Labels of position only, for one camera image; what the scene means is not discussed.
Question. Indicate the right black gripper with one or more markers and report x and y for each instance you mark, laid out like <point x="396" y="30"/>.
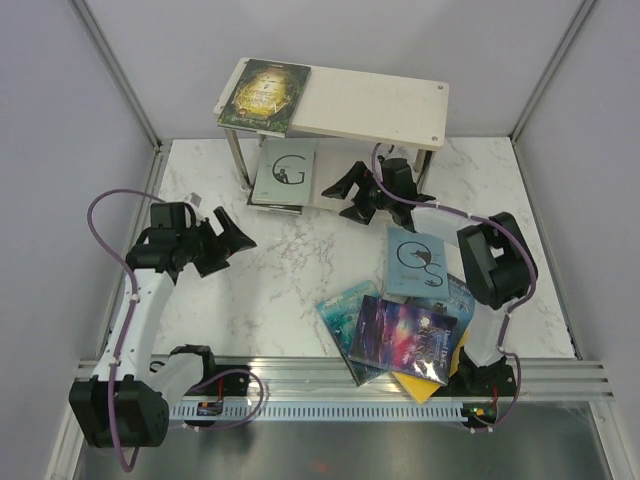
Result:
<point x="358" y="173"/>

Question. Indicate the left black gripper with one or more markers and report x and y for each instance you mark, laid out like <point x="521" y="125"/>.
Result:
<point x="232" y="238"/>

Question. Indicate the black Moon and Sixpence book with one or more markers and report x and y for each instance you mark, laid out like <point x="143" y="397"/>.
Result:
<point x="295" y="210"/>

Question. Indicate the pale green G book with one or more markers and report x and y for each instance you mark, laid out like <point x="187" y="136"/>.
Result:
<point x="285" y="172"/>

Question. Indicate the teal ocean cover book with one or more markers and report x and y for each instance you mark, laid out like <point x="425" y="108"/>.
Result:
<point x="340" y="315"/>

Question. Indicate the green yellow fantasy book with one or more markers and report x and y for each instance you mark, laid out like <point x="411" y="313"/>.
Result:
<point x="264" y="97"/>

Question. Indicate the purple Robinson Crusoe book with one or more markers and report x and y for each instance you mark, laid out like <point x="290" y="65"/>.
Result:
<point x="405" y="339"/>

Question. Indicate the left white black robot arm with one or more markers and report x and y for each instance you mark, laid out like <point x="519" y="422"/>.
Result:
<point x="124" y="402"/>

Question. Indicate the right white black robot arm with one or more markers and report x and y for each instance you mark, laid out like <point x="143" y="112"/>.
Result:
<point x="498" y="267"/>

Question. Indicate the light blue OS book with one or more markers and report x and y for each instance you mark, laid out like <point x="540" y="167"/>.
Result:
<point x="416" y="265"/>

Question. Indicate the white two-tier wooden shelf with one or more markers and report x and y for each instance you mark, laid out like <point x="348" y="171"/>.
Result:
<point x="391" y="110"/>

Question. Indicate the dark castle cover book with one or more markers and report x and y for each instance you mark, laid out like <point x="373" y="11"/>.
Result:
<point x="460" y="303"/>

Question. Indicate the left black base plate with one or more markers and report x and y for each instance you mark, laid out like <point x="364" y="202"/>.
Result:
<point x="222" y="381"/>

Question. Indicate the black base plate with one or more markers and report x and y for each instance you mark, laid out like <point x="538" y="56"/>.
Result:
<point x="222" y="381"/>
<point x="484" y="403"/>

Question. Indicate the white slotted cable duct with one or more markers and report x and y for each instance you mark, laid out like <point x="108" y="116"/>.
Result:
<point x="236" y="410"/>

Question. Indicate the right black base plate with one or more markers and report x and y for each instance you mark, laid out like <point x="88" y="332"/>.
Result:
<point x="484" y="403"/>

